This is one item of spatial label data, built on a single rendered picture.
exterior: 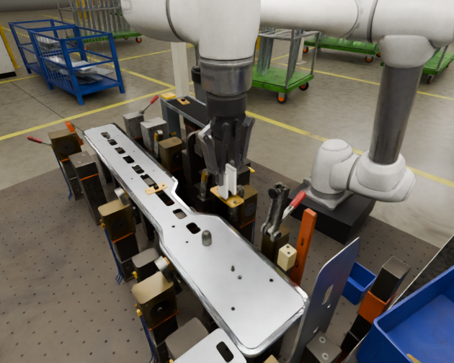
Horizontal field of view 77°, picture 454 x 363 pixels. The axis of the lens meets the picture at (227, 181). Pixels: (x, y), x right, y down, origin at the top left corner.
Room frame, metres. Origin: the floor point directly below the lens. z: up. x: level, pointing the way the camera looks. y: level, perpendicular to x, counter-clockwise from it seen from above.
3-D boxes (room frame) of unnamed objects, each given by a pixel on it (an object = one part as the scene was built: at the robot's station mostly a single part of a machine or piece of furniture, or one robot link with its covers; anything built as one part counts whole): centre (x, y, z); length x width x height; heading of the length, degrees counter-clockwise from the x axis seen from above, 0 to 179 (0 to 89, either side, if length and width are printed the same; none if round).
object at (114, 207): (0.70, 0.38, 0.87); 0.12 x 0.07 x 0.35; 128
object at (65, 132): (1.20, 0.79, 0.88); 0.14 x 0.09 x 0.36; 128
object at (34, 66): (6.05, 3.49, 0.47); 1.20 x 0.80 x 0.95; 45
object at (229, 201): (0.51, 0.00, 1.25); 0.08 x 0.04 x 0.01; 38
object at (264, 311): (0.87, 0.29, 1.00); 1.38 x 0.22 x 0.02; 38
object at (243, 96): (0.51, 0.00, 1.45); 0.08 x 0.07 x 0.09; 128
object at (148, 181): (0.92, 0.32, 0.84); 0.12 x 0.05 x 0.29; 128
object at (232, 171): (0.51, -0.01, 1.29); 0.03 x 0.01 x 0.07; 38
